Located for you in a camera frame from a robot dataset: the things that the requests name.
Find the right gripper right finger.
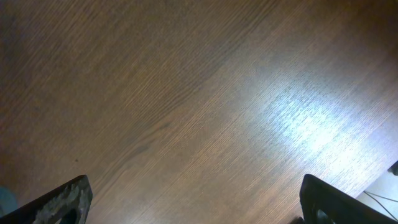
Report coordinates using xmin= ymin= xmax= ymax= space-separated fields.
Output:
xmin=299 ymin=174 xmax=397 ymax=224

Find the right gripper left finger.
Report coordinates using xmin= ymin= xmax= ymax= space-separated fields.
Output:
xmin=1 ymin=175 xmax=93 ymax=224

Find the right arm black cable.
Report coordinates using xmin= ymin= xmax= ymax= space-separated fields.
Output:
xmin=363 ymin=190 xmax=398 ymax=222

